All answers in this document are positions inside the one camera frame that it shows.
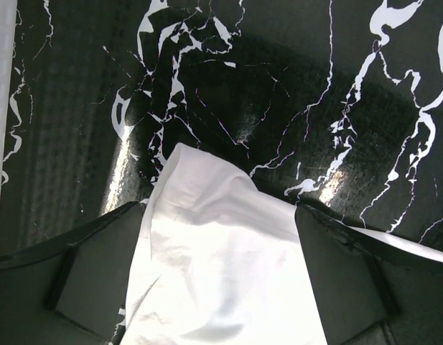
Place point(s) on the black marble pattern mat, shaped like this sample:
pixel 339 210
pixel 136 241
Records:
pixel 337 103

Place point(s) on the white printed t shirt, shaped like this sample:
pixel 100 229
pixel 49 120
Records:
pixel 217 262

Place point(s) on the white plastic basket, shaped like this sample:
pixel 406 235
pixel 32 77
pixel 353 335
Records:
pixel 0 118

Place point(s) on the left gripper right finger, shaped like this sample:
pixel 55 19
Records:
pixel 371 287

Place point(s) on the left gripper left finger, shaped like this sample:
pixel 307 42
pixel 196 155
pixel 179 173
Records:
pixel 70 288

